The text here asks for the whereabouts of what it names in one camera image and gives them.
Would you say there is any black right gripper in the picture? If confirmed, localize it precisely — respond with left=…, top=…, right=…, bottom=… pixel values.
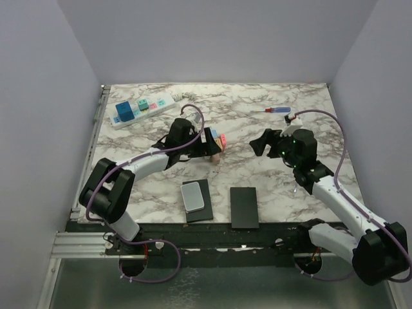
left=250, top=127, right=301, bottom=168

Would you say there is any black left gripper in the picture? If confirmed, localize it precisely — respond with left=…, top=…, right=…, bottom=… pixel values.
left=178, top=127, right=220, bottom=158

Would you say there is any dusty pink USB charger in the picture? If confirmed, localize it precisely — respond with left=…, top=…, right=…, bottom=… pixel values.
left=210, top=153, right=221, bottom=164

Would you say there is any beige cube socket adapter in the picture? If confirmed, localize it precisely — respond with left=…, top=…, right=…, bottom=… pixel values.
left=214, top=138, right=223, bottom=152

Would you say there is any pink plug adapter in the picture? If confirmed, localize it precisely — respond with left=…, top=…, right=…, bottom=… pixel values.
left=220, top=134, right=227, bottom=150

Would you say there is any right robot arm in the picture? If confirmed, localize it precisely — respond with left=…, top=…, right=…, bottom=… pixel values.
left=250, top=129, right=411, bottom=286

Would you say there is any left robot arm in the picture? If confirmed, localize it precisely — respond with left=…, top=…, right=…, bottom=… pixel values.
left=79, top=118, right=222, bottom=254

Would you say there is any blue cube socket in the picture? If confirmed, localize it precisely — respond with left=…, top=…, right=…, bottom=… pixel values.
left=115, top=101, right=135, bottom=122

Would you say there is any blue red screwdriver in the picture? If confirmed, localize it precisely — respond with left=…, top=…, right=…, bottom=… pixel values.
left=251, top=107, right=291, bottom=113

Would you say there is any grey white power bank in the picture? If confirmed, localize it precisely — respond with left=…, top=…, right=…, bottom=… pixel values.
left=180, top=182, right=205, bottom=213

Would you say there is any black rectangular slab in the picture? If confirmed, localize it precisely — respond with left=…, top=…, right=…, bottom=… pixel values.
left=230, top=187, right=259, bottom=229

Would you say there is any black slab under power bank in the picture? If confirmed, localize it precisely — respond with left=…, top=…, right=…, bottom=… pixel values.
left=180, top=179, right=214, bottom=223

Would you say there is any white power strip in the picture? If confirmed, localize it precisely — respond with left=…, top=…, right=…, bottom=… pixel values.
left=109, top=94, right=176, bottom=130

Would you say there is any teal USB charger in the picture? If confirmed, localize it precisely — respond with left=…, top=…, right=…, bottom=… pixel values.
left=138, top=99, right=149, bottom=112

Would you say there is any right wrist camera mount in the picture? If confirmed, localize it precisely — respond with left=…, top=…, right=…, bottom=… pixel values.
left=280, top=114, right=303, bottom=136

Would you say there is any white power strip cord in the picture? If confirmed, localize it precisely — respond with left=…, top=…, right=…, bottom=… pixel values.
left=172, top=92, right=198, bottom=102

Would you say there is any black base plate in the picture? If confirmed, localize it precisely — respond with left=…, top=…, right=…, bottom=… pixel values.
left=66, top=221, right=321, bottom=274

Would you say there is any aluminium table edge rail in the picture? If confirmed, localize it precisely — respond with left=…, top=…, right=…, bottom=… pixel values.
left=69, top=85, right=111, bottom=221

